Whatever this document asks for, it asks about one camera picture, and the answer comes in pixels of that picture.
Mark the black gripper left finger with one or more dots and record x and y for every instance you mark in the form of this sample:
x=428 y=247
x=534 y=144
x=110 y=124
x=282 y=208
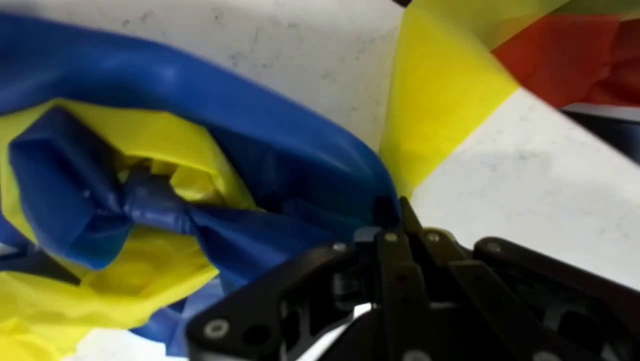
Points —
x=293 y=308

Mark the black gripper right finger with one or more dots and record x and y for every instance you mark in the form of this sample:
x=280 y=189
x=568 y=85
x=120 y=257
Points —
x=496 y=302

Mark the orange resistance band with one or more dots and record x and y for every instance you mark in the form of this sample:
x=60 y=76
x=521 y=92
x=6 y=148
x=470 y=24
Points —
x=577 y=58

